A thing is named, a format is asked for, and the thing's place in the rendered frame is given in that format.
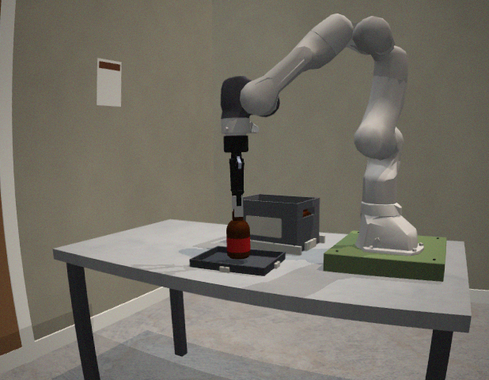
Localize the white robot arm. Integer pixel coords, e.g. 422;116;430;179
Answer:
221;13;424;256

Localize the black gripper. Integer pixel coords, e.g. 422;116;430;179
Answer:
224;135;248;217

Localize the grey divided crate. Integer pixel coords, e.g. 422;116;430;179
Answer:
243;194;319;251

